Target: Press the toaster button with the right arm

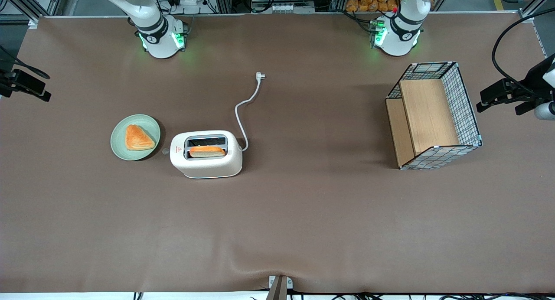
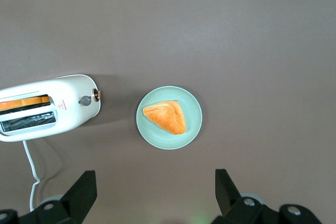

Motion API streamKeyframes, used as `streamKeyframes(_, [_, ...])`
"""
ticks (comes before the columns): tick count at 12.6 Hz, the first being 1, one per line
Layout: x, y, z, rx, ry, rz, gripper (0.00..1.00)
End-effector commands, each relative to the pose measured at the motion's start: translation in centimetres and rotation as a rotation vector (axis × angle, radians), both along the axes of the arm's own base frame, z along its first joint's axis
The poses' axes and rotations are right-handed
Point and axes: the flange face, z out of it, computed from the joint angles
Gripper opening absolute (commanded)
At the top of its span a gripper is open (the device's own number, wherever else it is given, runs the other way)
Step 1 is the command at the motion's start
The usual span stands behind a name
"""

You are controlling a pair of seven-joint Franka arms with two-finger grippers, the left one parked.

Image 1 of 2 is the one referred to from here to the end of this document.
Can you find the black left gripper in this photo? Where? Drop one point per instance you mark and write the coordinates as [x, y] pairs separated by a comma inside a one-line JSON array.
[[534, 80]]

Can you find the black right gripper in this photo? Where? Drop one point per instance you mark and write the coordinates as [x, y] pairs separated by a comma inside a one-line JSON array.
[[5, 84]]

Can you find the white two-slot toaster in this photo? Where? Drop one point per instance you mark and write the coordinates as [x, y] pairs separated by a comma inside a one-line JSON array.
[[208, 165]]

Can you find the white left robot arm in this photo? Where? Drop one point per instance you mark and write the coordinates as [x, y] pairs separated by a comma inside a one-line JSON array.
[[396, 42]]

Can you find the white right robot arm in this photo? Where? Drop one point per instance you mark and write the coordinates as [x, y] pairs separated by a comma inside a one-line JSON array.
[[160, 44]]

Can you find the pale green round plate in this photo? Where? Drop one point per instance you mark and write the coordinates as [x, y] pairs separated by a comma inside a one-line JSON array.
[[119, 144]]

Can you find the triangular orange pastry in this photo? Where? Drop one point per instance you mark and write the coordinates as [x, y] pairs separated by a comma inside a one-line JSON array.
[[138, 138]]

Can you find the pile of orange bread rolls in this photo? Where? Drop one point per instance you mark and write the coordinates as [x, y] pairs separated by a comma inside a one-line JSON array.
[[373, 5]]

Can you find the toast slice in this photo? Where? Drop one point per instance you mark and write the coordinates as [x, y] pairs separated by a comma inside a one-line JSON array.
[[207, 151]]

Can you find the brown table mat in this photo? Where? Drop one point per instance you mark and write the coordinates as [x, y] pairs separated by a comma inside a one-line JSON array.
[[303, 226]]

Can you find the grey control unit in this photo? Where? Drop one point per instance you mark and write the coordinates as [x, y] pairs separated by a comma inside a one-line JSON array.
[[282, 7]]

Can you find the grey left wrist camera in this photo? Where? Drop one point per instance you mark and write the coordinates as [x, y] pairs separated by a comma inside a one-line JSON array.
[[545, 111]]

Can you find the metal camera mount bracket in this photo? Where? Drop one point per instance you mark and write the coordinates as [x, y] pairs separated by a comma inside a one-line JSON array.
[[279, 287]]

